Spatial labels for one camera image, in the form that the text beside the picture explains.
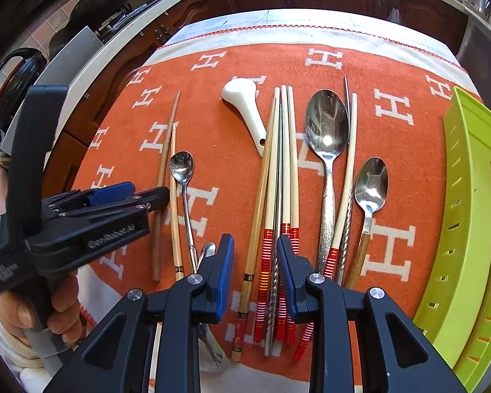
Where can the twisted metal chopstick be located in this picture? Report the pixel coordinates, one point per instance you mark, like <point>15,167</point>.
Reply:
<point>343,254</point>

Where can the white kitchen countertop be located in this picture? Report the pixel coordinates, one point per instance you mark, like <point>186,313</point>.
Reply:
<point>118,43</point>

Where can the grey metal panel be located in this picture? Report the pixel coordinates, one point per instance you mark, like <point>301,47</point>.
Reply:
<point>69,61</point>

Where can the brown wooden chopstick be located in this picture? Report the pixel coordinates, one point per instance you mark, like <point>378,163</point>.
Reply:
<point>167,147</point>

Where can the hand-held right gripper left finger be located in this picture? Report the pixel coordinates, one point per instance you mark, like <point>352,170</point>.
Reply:
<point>225,278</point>

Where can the green plastic utensil tray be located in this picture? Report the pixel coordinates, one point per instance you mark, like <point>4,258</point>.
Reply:
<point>466,213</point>

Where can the white ceramic spoon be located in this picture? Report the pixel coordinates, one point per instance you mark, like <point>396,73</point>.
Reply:
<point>245,106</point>

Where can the person's left hand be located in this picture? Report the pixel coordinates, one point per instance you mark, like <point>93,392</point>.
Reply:
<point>63,299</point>

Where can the grey shelf cabinet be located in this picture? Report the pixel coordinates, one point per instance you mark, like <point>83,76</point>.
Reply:
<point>483,49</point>

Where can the orange printed blanket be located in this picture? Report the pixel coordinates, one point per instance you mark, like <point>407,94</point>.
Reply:
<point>229,69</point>

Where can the hanging plastic bag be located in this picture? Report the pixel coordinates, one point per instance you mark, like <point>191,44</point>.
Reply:
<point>395,12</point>

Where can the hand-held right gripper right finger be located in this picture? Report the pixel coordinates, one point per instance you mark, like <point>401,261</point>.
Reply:
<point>288,282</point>

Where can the black round pot lid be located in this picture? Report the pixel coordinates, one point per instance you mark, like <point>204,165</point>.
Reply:
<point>16,77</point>

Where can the plain metal spoon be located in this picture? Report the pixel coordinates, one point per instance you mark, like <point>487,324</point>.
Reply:
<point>207,249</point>

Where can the large ornate metal spoon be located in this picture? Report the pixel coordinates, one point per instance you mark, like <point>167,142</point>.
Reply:
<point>326,118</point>

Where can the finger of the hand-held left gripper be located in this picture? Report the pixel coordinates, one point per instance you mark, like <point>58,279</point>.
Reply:
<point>155,198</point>
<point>110,192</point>

